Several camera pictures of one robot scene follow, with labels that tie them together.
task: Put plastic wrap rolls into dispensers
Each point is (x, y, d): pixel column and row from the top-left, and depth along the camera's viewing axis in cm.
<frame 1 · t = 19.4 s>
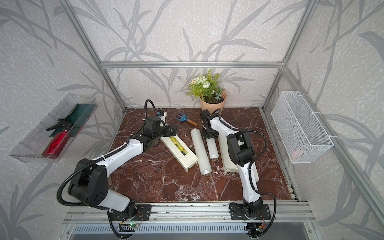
left hand: (171, 125, 88), fingers open
right hand: (208, 135, 101), fingers open
left cream wrap dispenser: (185, 158, 86), point 9 cm above the table
right cream wrap dispenser: (228, 163, 90), point 3 cm above the table
long plastic wrap roll: (201, 152, 92), point 5 cm above the table
potted artificial flower plant: (212, 97, 109), point 17 cm above the table

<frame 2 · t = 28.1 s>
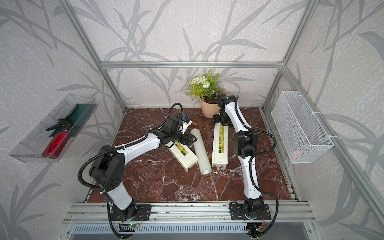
left hand: (191, 136, 89), fingers open
right hand: (219, 125, 98), fingers open
right cream wrap dispenser: (220, 145, 88), point 11 cm above the table
the other named things where they were.

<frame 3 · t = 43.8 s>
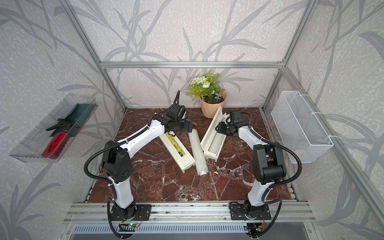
left hand: (187, 126, 89), fingers open
right hand: (217, 127, 95), fingers open
right cream wrap dispenser: (213, 140, 95), point 7 cm above the table
long plastic wrap roll: (198, 155, 90), point 6 cm above the table
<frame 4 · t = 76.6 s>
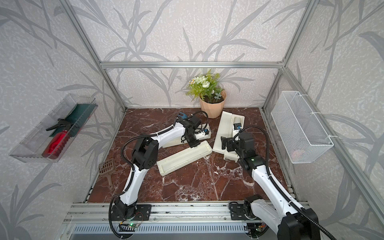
left hand: (196, 144, 97), fingers closed
right hand: (229, 135, 82), fingers open
left cream wrap dispenser: (189, 154, 95), on the table
right cream wrap dispenser: (225, 129, 101), point 7 cm above the table
brown plastic scoop: (106, 168, 88), point 2 cm above the table
